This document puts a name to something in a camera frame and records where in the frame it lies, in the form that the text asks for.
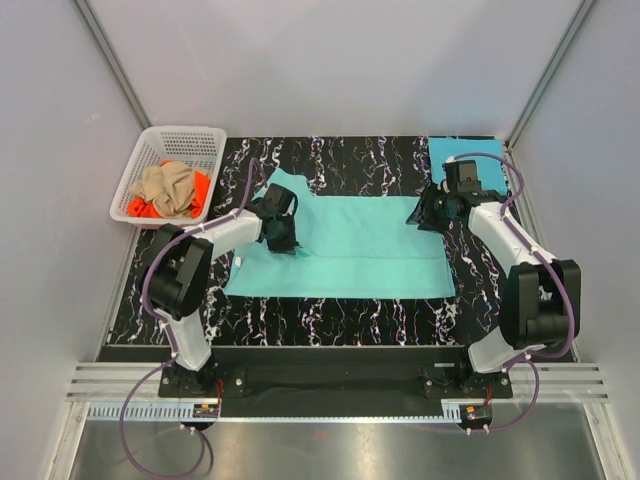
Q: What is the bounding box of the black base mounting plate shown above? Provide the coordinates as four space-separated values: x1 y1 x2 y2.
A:
159 346 513 420

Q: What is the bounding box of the right orange connector board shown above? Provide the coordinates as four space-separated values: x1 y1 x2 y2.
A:
461 405 493 421

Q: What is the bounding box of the white plastic laundry basket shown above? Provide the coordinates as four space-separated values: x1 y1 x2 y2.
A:
109 126 227 229

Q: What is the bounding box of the beige t shirt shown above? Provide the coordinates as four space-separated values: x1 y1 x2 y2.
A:
130 160 199 217

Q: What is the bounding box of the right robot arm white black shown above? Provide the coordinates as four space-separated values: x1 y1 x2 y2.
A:
407 152 581 397

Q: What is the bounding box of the left orange connector board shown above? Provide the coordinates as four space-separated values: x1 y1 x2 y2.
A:
193 403 220 418

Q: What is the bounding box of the folded blue t shirt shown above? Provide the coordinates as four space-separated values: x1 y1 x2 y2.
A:
428 137 507 195

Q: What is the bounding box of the orange t shirt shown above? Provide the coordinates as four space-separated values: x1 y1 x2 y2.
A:
126 160 211 219

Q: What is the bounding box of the orange connector board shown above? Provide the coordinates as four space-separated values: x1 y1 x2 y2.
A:
193 403 220 418
461 405 493 421

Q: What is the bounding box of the teal t shirt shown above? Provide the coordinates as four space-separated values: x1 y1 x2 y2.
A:
224 169 455 300

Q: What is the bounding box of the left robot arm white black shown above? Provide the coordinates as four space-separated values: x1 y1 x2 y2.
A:
139 184 298 396

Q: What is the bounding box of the aluminium rail frame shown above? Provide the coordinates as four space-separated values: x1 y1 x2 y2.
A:
66 363 608 424

